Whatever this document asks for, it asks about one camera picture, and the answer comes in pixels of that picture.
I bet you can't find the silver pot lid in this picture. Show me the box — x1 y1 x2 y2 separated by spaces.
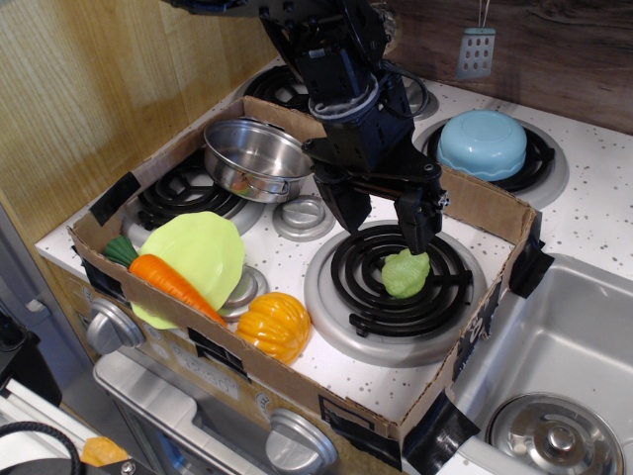
486 393 626 474

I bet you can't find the silver right oven knob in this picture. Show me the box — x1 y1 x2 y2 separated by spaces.
265 408 338 475

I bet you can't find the front right black burner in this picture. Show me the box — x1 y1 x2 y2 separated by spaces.
305 222 487 368

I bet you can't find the silver oven knob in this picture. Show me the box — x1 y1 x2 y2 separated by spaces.
86 298 144 355
265 408 338 475

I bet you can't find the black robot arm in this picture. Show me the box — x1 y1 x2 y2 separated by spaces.
172 1 448 254

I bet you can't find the silver stove knob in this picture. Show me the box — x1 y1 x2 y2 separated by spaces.
272 195 335 242
219 265 269 323
404 78 439 120

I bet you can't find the green toy lettuce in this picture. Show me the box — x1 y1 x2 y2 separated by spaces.
381 248 431 299

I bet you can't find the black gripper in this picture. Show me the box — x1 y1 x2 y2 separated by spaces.
304 91 450 255

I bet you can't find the back left black burner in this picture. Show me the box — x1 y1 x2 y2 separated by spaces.
233 65 310 113

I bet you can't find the silver center stove knob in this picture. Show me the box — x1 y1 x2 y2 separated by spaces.
272 195 335 242

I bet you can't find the light green plastic plate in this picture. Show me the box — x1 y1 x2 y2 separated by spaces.
138 212 245 312

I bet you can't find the silver metal pot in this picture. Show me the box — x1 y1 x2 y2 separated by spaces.
204 118 313 204

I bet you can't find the silver left oven knob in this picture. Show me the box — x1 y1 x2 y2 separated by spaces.
86 298 144 355

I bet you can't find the black cable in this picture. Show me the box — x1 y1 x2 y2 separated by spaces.
0 420 83 475

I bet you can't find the orange toy carrot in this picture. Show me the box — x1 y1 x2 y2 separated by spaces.
103 236 226 327

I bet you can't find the back right black burner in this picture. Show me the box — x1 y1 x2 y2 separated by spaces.
414 119 569 210

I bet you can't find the silver hanging strainer ladle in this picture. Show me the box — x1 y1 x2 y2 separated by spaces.
377 3 402 54

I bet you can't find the silver sink basin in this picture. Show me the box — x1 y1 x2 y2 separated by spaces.
403 252 633 475

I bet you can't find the grey hanging spatula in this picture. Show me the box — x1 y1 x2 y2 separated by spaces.
456 1 497 80

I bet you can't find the orange toy on floor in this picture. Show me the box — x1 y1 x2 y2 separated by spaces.
80 436 129 467

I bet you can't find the silver oven door handle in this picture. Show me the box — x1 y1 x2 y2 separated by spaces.
93 351 273 474

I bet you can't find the silver back stove knob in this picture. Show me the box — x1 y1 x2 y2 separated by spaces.
404 78 439 120

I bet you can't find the light blue plastic bowl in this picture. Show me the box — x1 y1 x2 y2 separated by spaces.
436 110 527 182

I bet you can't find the orange toy pumpkin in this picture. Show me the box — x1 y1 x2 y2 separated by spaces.
235 292 312 364

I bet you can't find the silver front stove knob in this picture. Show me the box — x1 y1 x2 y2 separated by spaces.
219 265 269 323

